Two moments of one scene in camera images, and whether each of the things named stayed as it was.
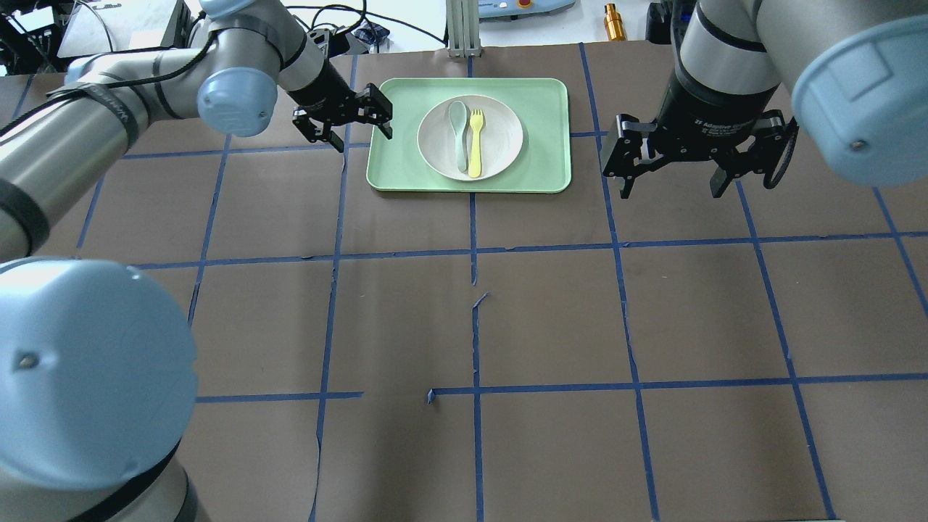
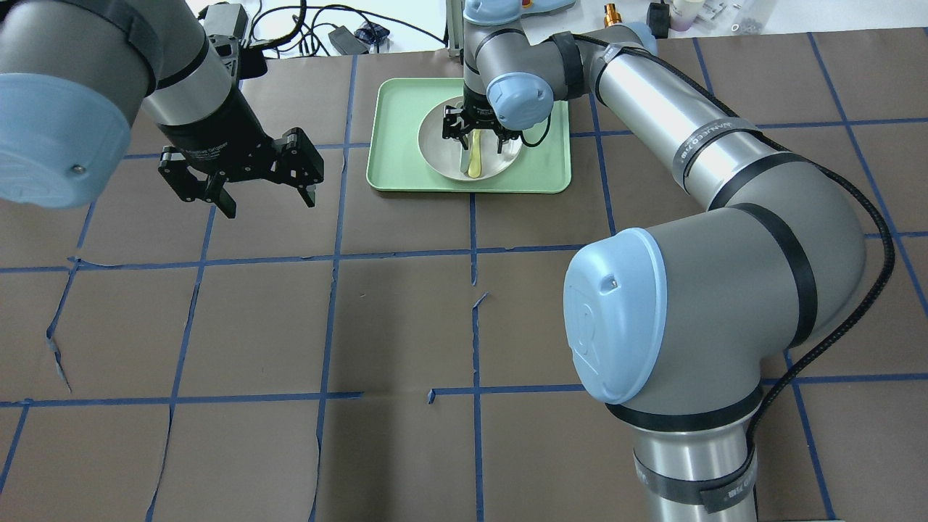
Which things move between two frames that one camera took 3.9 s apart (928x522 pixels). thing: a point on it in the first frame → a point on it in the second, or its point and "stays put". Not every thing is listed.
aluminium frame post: (463, 28) stays put
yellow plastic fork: (475, 166) stays put
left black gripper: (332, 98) → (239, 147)
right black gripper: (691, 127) → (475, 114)
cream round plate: (501, 137) stays put
